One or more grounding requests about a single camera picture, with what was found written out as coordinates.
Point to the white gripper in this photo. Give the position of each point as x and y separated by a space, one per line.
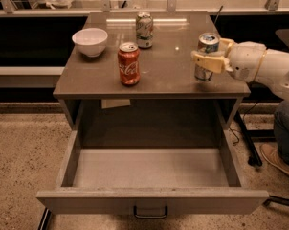
246 60

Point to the silver blue redbull can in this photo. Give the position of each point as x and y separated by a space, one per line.
207 43

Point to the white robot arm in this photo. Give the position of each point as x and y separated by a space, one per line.
273 72

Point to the grey cabinet with table top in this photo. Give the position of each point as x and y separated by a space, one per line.
169 107

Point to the white green soda can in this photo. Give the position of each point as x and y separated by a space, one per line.
144 30

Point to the orange coca-cola can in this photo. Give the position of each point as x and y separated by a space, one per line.
128 63

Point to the paper label under table top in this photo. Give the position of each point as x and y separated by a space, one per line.
115 103

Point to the open grey top drawer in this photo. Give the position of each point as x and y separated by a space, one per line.
187 181

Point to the person's leg in jeans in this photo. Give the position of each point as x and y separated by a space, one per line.
281 130

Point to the tan shoe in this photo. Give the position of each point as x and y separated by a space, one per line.
271 156

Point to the black stand leg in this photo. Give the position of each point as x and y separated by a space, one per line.
254 158

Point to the white ceramic bowl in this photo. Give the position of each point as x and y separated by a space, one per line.
91 41

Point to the black metal drawer handle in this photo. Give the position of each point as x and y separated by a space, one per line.
158 213

